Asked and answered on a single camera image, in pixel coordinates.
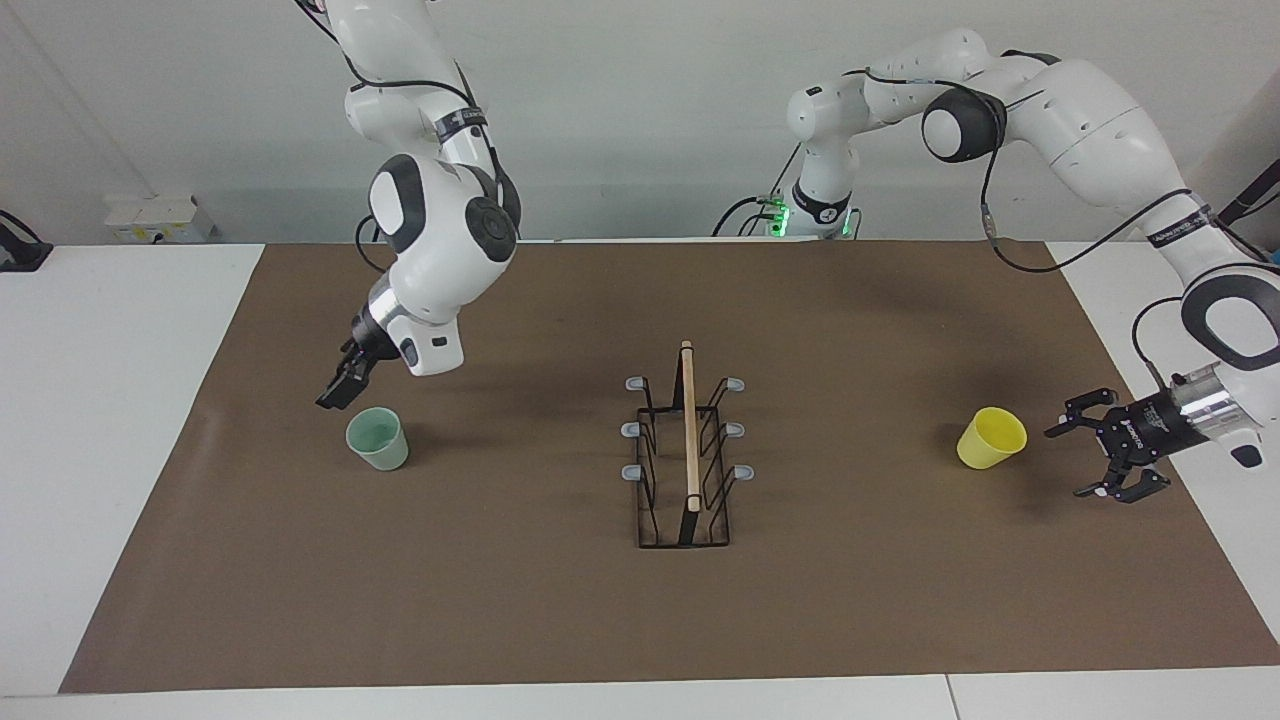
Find black clamp mount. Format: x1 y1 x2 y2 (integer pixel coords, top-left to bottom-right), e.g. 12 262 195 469
0 210 53 273

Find white power strip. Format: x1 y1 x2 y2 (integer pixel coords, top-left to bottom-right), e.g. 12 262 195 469
105 195 216 244

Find yellow plastic cup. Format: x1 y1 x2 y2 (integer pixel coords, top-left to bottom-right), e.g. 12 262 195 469
956 406 1029 471

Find brown table mat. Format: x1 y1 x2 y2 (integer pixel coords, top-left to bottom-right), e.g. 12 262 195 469
58 240 1280 696

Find black rod stand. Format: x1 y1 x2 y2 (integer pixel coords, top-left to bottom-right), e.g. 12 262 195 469
1215 158 1280 263

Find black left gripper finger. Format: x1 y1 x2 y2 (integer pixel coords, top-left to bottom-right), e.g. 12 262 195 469
1074 460 1172 504
1044 387 1119 439

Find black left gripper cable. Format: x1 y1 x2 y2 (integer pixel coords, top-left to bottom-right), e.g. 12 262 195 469
845 48 1280 391

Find black wire cup rack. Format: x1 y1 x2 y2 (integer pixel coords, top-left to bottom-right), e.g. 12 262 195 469
621 340 756 550

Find pale green plastic cup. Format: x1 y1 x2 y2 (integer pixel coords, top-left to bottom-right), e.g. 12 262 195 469
345 406 411 472

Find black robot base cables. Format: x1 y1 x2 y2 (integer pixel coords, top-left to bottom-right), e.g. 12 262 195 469
712 140 806 238

